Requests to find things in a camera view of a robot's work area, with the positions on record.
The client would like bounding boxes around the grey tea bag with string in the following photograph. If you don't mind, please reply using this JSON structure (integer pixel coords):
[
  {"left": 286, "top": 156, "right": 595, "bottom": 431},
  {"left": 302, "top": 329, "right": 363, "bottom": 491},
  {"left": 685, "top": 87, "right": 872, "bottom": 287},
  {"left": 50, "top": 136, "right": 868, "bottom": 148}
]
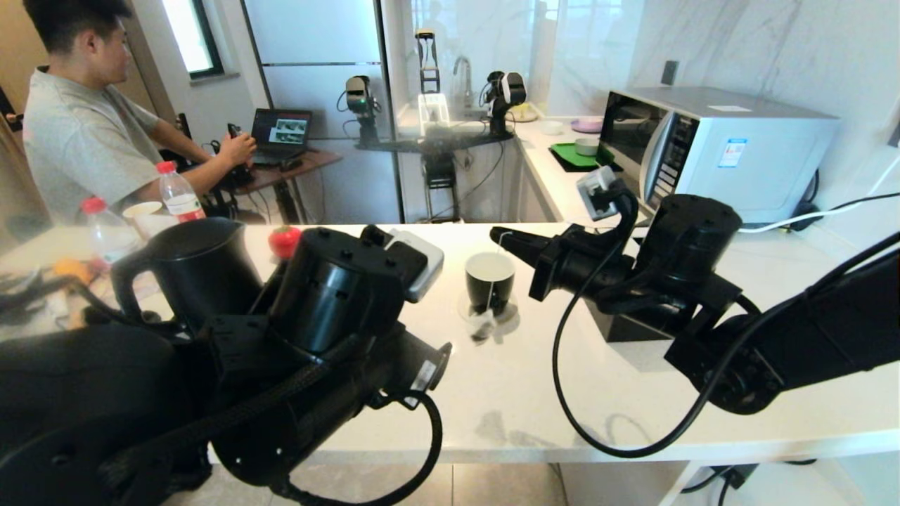
[{"left": 465, "top": 232, "right": 506, "bottom": 346}]

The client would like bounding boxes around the black electric kettle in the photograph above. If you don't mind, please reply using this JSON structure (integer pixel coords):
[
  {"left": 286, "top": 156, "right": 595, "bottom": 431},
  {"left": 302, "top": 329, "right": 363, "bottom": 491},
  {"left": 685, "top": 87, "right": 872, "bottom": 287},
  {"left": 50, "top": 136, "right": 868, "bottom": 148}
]
[{"left": 111, "top": 218, "right": 264, "bottom": 338}]

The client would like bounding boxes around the black cup white inside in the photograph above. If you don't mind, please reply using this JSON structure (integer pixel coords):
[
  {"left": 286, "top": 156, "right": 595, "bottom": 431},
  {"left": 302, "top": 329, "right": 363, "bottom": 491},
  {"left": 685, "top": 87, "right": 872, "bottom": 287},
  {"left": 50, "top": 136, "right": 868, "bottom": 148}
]
[{"left": 465, "top": 252, "right": 516, "bottom": 317}]

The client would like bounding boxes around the round clear coaster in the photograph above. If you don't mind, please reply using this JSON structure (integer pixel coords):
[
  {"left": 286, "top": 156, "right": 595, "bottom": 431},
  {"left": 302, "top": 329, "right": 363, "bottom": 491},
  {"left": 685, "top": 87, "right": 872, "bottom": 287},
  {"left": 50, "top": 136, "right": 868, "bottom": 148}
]
[{"left": 458, "top": 292, "right": 519, "bottom": 326}]

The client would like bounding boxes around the black tissue box white lid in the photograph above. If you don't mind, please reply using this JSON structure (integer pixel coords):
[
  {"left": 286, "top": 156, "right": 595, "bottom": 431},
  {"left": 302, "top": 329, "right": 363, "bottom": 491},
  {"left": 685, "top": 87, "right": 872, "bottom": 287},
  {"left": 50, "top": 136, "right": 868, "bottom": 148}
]
[{"left": 582, "top": 292, "right": 679, "bottom": 343}]

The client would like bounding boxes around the green tray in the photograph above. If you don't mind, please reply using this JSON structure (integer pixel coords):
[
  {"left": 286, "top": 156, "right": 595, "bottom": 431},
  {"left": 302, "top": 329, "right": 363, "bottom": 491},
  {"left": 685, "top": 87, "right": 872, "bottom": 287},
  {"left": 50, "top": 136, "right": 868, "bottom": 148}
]
[{"left": 548, "top": 143, "right": 619, "bottom": 174}]

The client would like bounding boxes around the chrome faucet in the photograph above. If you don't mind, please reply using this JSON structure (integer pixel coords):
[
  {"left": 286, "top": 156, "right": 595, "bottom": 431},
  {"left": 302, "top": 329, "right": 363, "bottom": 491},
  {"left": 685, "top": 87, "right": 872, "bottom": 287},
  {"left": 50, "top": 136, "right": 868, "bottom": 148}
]
[{"left": 454, "top": 56, "right": 475, "bottom": 110}]

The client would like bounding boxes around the red tomato shaped timer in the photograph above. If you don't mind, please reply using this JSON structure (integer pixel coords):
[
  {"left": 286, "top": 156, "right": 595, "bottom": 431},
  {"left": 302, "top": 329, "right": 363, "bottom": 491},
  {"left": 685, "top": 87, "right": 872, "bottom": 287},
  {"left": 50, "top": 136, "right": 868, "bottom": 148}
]
[{"left": 268, "top": 226, "right": 302, "bottom": 259}]

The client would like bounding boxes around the silver microwave oven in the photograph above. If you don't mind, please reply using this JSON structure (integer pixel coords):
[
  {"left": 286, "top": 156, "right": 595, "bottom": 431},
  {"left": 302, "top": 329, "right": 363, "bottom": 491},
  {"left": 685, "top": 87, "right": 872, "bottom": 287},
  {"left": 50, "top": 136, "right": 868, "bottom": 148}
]
[{"left": 595, "top": 87, "right": 839, "bottom": 226}]

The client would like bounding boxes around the brown wooden desk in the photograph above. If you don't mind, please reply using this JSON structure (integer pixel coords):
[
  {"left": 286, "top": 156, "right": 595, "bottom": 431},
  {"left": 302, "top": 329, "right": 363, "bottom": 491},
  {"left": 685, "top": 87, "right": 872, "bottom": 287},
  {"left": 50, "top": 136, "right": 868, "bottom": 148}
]
[{"left": 225, "top": 150, "right": 344, "bottom": 226}]

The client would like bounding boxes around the black laptop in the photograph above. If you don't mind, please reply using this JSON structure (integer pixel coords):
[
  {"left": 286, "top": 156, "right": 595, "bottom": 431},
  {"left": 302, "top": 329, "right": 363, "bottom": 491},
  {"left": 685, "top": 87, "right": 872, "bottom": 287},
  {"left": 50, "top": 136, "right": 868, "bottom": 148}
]
[{"left": 250, "top": 109, "right": 314, "bottom": 166}]

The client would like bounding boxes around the steel refrigerator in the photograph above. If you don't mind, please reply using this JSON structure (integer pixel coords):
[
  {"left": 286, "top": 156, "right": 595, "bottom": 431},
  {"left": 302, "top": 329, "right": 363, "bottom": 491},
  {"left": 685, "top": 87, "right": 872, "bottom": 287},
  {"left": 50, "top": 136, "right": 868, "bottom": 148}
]
[{"left": 239, "top": 0, "right": 405, "bottom": 226}]

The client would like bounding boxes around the plastic water bottle red cap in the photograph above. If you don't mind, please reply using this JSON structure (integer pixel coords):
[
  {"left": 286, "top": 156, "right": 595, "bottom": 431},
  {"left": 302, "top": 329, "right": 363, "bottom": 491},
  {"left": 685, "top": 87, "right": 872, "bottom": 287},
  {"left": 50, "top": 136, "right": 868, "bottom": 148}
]
[
  {"left": 81, "top": 198, "right": 141, "bottom": 266},
  {"left": 156, "top": 162, "right": 206, "bottom": 222}
]

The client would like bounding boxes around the white paper cup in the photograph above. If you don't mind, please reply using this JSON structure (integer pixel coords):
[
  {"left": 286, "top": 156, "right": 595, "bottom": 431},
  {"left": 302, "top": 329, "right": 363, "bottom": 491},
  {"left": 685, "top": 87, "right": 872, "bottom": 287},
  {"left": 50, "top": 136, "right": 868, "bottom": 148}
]
[{"left": 123, "top": 202, "right": 176, "bottom": 236}]

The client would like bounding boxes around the window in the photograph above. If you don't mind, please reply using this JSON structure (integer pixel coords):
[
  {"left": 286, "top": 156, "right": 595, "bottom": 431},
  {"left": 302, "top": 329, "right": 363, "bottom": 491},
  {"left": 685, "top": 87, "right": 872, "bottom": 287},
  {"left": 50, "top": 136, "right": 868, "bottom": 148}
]
[{"left": 162, "top": 0, "right": 226, "bottom": 79}]

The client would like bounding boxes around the dark clutter pile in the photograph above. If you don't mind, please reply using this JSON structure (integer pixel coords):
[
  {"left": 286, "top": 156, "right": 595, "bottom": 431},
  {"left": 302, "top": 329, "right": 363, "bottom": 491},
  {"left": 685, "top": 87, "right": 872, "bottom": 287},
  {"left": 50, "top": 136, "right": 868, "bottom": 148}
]
[{"left": 0, "top": 271, "right": 71, "bottom": 324}]

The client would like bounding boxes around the person in grey t-shirt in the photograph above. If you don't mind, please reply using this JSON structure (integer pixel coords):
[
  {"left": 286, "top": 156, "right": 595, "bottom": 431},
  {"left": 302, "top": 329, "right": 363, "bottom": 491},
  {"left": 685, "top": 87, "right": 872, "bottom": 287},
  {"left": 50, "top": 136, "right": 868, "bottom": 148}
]
[{"left": 21, "top": 0, "right": 257, "bottom": 226}]

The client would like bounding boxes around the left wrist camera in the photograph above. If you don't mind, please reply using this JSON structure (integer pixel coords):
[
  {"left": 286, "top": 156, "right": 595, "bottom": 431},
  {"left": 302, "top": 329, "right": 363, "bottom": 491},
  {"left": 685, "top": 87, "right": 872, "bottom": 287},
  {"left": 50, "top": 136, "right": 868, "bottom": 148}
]
[{"left": 383, "top": 228, "right": 446, "bottom": 304}]

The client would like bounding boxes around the black camera cable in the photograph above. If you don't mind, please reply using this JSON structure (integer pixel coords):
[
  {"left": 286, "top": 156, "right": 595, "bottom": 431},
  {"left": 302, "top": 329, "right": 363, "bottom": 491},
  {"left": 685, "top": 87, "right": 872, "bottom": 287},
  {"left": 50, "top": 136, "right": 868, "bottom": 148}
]
[{"left": 551, "top": 193, "right": 900, "bottom": 459}]

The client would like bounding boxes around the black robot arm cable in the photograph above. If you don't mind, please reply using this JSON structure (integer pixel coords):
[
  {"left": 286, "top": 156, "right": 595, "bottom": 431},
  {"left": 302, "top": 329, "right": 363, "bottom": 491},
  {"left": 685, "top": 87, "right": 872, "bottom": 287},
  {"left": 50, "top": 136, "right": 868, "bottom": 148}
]
[{"left": 98, "top": 334, "right": 444, "bottom": 506}]

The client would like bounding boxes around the white wire rack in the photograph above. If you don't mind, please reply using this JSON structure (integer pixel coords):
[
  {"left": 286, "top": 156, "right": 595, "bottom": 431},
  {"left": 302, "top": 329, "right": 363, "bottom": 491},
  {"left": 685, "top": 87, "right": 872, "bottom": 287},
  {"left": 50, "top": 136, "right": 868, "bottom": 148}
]
[{"left": 418, "top": 93, "right": 451, "bottom": 138}]

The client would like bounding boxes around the white power cable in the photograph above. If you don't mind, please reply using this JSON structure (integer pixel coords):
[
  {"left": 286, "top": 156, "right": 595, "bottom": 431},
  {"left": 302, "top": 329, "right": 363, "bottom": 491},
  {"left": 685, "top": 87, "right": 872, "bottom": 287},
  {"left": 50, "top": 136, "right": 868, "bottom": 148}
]
[{"left": 738, "top": 158, "right": 900, "bottom": 234}]

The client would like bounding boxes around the black camera with green light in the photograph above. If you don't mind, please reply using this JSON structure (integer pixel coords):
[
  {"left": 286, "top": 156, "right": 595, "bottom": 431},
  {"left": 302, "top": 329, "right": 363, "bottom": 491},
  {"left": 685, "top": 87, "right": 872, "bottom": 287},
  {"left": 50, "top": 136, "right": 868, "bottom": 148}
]
[{"left": 341, "top": 76, "right": 380, "bottom": 147}]

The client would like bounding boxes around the black adapter cable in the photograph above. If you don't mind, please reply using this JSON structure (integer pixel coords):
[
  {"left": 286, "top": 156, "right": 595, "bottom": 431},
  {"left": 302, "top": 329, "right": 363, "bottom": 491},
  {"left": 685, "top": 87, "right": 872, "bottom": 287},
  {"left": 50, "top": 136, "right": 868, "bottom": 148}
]
[{"left": 679, "top": 457, "right": 820, "bottom": 506}]

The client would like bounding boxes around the black power cable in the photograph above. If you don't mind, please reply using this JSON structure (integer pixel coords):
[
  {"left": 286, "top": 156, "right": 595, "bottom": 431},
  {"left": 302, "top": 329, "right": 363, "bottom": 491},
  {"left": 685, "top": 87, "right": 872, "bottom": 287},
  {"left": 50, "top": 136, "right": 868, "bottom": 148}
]
[{"left": 787, "top": 169, "right": 900, "bottom": 233}]

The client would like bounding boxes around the black door handle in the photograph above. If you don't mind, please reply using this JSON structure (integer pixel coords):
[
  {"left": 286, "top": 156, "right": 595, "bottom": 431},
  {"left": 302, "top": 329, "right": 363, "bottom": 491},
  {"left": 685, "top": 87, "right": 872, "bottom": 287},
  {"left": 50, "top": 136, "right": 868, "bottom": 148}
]
[{"left": 0, "top": 88, "right": 23, "bottom": 133}]

